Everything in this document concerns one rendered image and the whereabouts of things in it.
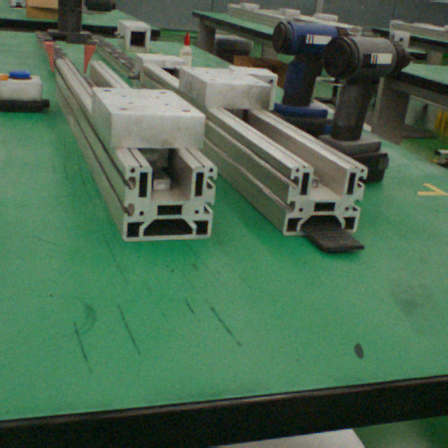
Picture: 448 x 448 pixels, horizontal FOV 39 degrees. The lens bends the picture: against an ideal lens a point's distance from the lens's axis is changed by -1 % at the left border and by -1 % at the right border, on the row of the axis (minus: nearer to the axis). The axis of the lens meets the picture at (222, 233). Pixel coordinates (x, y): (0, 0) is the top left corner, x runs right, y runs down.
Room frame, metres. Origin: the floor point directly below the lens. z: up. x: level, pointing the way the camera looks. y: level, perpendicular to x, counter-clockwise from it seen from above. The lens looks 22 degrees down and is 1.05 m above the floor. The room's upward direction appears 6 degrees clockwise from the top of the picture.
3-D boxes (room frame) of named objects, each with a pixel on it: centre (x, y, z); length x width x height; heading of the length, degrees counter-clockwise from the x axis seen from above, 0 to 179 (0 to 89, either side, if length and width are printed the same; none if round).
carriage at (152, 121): (0.79, 0.11, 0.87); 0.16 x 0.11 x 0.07; 21
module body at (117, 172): (1.02, 0.20, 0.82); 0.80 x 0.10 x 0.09; 21
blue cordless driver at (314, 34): (1.23, -0.15, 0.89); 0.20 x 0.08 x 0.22; 112
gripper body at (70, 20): (1.59, 0.42, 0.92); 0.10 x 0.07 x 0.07; 111
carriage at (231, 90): (1.09, 0.03, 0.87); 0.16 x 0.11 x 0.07; 21
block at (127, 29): (2.42, 0.41, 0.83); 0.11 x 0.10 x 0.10; 112
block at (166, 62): (1.50, 0.20, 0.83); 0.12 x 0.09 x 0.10; 111
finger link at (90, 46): (1.60, 0.40, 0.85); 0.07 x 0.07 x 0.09; 21
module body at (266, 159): (1.09, 0.03, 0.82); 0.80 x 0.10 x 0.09; 21
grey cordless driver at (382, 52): (0.99, -0.20, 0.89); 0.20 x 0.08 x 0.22; 133
